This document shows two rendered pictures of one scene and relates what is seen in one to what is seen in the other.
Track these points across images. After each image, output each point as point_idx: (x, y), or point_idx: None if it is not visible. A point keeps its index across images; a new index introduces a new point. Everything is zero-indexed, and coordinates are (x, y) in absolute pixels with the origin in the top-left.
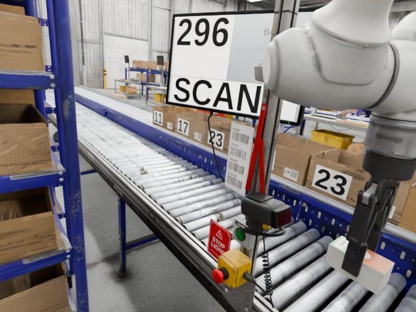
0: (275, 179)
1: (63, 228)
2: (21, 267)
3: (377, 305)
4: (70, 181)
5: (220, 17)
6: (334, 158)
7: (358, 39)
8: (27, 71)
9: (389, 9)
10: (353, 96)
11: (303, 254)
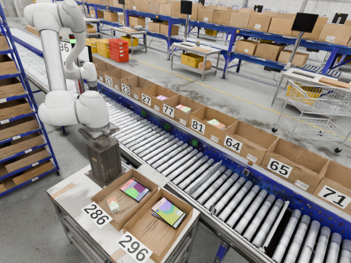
0: (112, 89)
1: (32, 108)
2: (24, 115)
3: (124, 121)
4: (31, 95)
5: (65, 43)
6: (135, 79)
7: (68, 72)
8: (14, 73)
9: (72, 67)
10: (75, 78)
11: (112, 112)
